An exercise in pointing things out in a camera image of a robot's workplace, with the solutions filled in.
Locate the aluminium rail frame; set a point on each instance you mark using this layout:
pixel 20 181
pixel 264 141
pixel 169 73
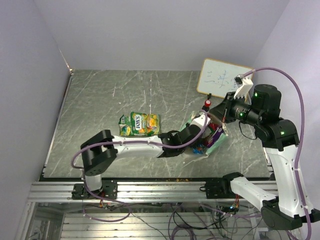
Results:
pixel 127 192

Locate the yellow Fox's candy bag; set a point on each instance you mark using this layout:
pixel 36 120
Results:
pixel 143 124

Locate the red and black marker cap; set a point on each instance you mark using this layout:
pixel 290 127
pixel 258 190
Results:
pixel 206 106

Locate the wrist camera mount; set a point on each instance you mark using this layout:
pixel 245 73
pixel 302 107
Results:
pixel 244 85
pixel 200 121

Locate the green snack packet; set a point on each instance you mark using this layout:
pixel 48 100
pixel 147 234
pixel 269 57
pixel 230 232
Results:
pixel 125 126

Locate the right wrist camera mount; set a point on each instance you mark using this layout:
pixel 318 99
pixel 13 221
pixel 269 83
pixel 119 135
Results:
pixel 244 85

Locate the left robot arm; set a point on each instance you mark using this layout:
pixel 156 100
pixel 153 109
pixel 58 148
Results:
pixel 101 150

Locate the purple pink snack packet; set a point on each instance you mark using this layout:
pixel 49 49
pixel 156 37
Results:
pixel 214 137

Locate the small whiteboard with writing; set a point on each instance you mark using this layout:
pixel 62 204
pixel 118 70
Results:
pixel 217 77

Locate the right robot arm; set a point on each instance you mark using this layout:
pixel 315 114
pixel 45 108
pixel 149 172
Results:
pixel 280 141

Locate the blue purple snack packet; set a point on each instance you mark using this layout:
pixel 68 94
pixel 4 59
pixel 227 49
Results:
pixel 199 149

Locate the green patterned paper bag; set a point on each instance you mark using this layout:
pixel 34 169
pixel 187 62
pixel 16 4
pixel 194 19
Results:
pixel 214 123

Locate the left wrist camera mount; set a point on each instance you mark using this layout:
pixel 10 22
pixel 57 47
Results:
pixel 200 121

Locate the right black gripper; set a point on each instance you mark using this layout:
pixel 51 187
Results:
pixel 223 111

